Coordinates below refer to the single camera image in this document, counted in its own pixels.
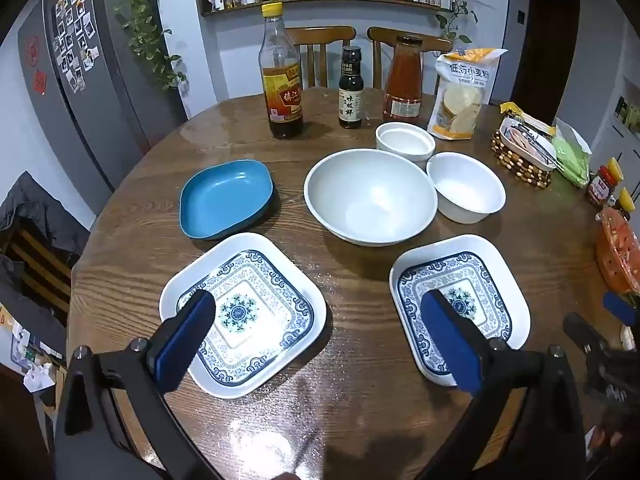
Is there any blue patterned square plate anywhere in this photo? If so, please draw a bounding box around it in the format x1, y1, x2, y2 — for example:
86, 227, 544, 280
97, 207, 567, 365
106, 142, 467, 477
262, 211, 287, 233
160, 233, 328, 399
390, 234, 532, 387

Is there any blue square dish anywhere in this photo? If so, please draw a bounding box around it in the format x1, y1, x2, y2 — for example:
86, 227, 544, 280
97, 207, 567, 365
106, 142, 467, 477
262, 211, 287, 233
179, 159, 274, 240

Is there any medium white bowl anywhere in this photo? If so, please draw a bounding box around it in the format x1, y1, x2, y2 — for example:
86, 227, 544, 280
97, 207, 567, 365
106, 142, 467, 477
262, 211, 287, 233
426, 152, 506, 224

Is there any large white bowl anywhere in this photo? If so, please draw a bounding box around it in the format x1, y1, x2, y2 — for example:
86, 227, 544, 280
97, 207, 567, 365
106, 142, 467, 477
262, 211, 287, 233
304, 148, 438, 247

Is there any small white ramekin bowl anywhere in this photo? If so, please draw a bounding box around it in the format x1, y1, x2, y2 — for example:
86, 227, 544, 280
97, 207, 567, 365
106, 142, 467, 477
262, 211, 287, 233
375, 122, 436, 170

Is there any orange plastic covered bowl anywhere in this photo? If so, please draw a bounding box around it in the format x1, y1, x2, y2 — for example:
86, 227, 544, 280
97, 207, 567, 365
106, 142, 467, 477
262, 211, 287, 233
596, 207, 640, 295

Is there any chili sauce jar yellow lid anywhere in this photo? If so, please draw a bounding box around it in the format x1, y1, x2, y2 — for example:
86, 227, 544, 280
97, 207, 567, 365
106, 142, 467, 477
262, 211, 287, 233
587, 157, 624, 207

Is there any wooden bead trivet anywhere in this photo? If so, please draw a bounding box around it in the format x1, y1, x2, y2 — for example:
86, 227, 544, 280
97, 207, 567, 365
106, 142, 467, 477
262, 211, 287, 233
491, 131, 552, 188

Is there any green snack bag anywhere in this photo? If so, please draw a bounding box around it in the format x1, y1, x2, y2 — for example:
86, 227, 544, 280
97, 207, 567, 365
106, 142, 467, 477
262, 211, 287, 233
551, 117, 592, 188

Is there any white cabinet with shelves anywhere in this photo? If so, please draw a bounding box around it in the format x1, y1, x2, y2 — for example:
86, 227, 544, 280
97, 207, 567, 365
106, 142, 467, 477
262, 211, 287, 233
594, 24, 640, 181

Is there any striped chair with dark cloth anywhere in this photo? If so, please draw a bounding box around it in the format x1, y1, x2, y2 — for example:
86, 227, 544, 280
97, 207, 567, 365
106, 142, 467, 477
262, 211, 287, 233
1, 171, 89, 362

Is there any white tray of packaged food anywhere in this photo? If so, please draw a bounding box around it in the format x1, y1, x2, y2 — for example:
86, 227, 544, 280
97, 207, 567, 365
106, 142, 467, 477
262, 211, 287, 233
499, 116, 556, 171

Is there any yellow snack packet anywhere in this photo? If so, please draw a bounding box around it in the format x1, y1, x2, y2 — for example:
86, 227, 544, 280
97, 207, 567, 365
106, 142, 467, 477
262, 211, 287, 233
499, 102, 556, 138

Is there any grey refrigerator with magnets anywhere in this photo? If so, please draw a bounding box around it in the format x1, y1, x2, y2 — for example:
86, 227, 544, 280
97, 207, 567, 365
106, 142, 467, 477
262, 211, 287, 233
17, 0, 186, 214

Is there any red sauce glass jar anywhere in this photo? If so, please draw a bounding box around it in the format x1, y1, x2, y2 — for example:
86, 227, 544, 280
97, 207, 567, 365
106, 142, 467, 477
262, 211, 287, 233
383, 35, 423, 124

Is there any flour bag with yellow trim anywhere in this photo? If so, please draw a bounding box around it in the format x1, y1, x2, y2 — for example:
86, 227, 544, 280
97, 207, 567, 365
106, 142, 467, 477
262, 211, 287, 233
427, 48, 508, 141

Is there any left wooden chair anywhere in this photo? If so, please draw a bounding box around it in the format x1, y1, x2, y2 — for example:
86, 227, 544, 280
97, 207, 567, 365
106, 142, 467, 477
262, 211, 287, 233
286, 25, 356, 88

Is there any wooden chair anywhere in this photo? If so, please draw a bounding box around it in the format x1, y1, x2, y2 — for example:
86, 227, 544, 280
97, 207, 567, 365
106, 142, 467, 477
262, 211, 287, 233
286, 25, 356, 88
367, 26, 452, 89

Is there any small dark soy sauce bottle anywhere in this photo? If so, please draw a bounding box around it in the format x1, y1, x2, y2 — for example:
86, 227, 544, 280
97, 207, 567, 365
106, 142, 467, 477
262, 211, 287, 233
338, 46, 364, 129

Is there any yellow cap vinegar bottle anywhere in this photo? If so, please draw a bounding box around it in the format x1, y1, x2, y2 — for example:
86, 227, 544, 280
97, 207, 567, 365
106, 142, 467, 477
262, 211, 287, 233
258, 1, 304, 139

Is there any right wooden chair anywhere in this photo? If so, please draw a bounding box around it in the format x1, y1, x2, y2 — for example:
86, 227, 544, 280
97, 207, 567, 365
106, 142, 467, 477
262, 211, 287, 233
367, 26, 452, 89

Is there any hanging green vine plant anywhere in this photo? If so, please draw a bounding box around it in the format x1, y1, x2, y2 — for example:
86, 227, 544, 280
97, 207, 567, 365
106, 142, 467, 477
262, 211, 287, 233
114, 0, 186, 90

